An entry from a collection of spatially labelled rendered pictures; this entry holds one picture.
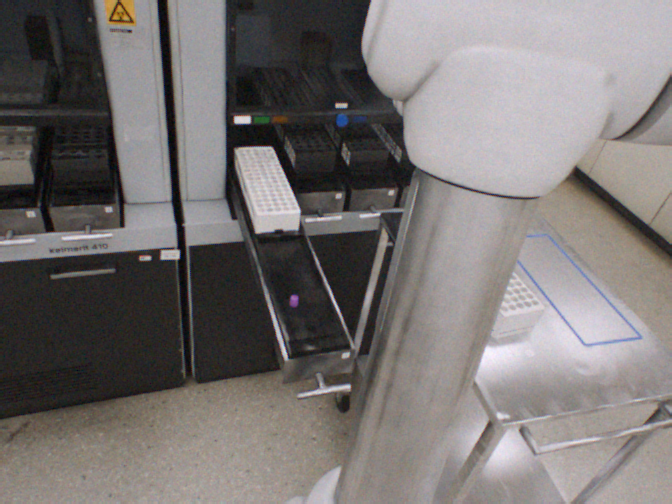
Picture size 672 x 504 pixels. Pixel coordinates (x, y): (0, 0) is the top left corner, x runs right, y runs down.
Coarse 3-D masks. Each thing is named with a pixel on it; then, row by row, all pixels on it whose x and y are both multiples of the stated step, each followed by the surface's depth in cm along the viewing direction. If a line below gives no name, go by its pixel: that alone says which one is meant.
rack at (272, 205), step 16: (240, 160) 130; (256, 160) 131; (272, 160) 132; (240, 176) 131; (256, 176) 125; (272, 176) 126; (256, 192) 121; (272, 192) 121; (288, 192) 122; (256, 208) 115; (272, 208) 116; (288, 208) 117; (256, 224) 115; (272, 224) 116; (288, 224) 117
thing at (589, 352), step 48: (384, 240) 132; (528, 240) 129; (528, 288) 115; (576, 288) 117; (528, 336) 103; (576, 336) 105; (624, 336) 107; (480, 384) 92; (528, 384) 94; (576, 384) 95; (624, 384) 97; (480, 432) 148; (528, 432) 90; (624, 432) 94; (480, 480) 137; (528, 480) 139
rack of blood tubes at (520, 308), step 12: (516, 276) 107; (516, 288) 104; (504, 300) 102; (516, 300) 102; (528, 300) 102; (504, 312) 98; (516, 312) 99; (528, 312) 99; (540, 312) 101; (504, 324) 99; (516, 324) 101; (528, 324) 102; (492, 336) 102; (504, 336) 102
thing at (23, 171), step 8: (0, 160) 112; (8, 160) 113; (16, 160) 113; (24, 160) 114; (0, 168) 113; (8, 168) 114; (16, 168) 114; (24, 168) 115; (32, 168) 116; (0, 176) 114; (8, 176) 115; (16, 176) 115; (24, 176) 116; (32, 176) 116; (0, 184) 115; (8, 184) 116
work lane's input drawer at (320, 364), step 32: (256, 256) 112; (288, 256) 114; (288, 288) 106; (320, 288) 107; (288, 320) 99; (320, 320) 101; (288, 352) 93; (320, 352) 94; (352, 352) 96; (320, 384) 95
